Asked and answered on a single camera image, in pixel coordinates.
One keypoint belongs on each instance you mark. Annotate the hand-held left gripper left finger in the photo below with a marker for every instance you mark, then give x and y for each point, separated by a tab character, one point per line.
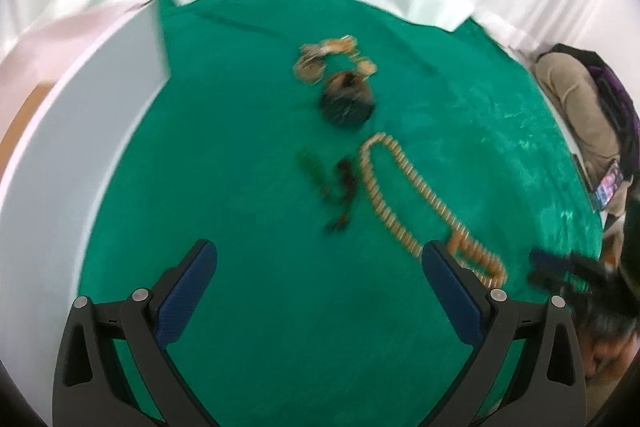
187	279

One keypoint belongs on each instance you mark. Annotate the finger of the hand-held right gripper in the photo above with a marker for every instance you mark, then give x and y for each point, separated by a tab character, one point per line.
547	281
552	259

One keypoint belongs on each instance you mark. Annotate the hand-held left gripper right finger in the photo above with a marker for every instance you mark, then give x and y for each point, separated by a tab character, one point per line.
450	287

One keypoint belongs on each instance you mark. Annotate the white storage box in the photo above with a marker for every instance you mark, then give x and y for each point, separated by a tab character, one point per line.
75	132

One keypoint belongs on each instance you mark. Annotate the person's right hand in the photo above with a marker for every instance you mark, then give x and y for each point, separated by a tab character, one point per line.
607	354

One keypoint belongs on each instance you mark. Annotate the green velvet cloth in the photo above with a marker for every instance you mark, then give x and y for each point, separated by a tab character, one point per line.
275	307

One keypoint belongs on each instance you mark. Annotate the smartphone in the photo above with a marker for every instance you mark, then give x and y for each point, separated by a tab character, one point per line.
609	184

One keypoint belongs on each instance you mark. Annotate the dark round watch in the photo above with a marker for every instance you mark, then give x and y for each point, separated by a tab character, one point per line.
347	102

